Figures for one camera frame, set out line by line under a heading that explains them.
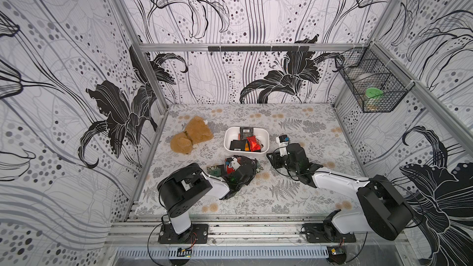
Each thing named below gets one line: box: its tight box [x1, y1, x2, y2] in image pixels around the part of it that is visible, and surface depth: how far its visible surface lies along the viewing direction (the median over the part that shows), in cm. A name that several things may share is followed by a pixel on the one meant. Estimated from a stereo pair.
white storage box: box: [223, 126, 270, 154], surface depth 102 cm
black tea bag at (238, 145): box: [229, 139, 247, 151], surface depth 100 cm
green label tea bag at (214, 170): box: [206, 165, 222, 177], surface depth 92 cm
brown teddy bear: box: [170, 116, 214, 155], surface depth 97 cm
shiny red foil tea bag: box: [246, 135, 264, 153], surface depth 97 cm
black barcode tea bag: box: [239, 126, 254, 141], surface depth 103 cm
